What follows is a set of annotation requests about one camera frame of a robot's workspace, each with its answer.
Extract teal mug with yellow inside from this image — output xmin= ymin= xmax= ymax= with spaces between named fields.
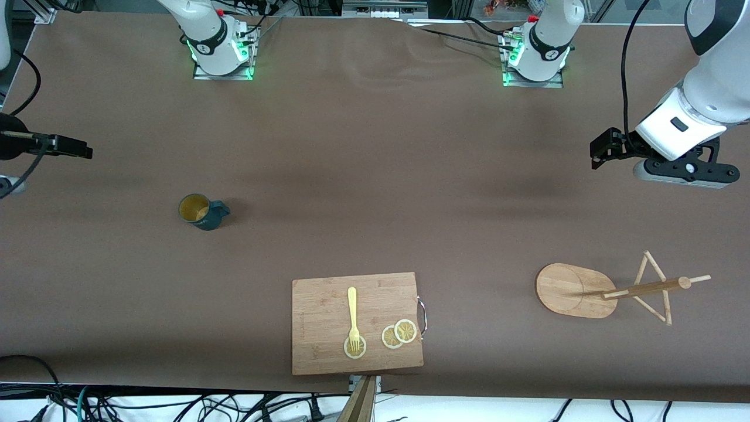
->
xmin=178 ymin=193 xmax=231 ymax=231

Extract wooden cup rack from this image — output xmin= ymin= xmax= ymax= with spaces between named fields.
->
xmin=535 ymin=250 xmax=712 ymax=326

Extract brown table cloth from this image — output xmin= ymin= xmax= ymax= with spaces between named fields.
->
xmin=0 ymin=11 xmax=750 ymax=405

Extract yellow plastic fork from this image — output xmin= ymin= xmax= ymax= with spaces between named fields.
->
xmin=347 ymin=286 xmax=362 ymax=355

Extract wooden cutting board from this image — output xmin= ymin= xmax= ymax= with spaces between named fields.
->
xmin=292 ymin=271 xmax=428 ymax=376

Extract wooden beam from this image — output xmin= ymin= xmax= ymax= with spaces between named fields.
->
xmin=337 ymin=375 xmax=377 ymax=422

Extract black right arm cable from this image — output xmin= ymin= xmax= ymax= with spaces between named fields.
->
xmin=0 ymin=50 xmax=49 ymax=200

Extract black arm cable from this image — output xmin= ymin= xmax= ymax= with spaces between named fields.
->
xmin=620 ymin=0 xmax=652 ymax=152
xmin=0 ymin=50 xmax=49 ymax=200

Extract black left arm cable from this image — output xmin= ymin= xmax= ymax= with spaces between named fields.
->
xmin=620 ymin=0 xmax=652 ymax=152

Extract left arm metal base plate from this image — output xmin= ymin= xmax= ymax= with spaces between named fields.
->
xmin=501 ymin=29 xmax=565 ymax=89

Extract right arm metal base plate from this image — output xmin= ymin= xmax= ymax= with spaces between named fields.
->
xmin=192 ymin=23 xmax=258 ymax=81

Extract black cable on cloth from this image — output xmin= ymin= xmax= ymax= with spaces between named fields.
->
xmin=404 ymin=16 xmax=516 ymax=47

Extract black looped floor cable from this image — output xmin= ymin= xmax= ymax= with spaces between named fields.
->
xmin=0 ymin=354 xmax=66 ymax=422

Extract grey switch box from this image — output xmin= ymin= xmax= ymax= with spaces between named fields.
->
xmin=342 ymin=0 xmax=429 ymax=19

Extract tangled black floor cables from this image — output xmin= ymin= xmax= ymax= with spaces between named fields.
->
xmin=70 ymin=390 xmax=329 ymax=422

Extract metal beam bracket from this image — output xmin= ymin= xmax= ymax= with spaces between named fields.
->
xmin=349 ymin=375 xmax=383 ymax=394

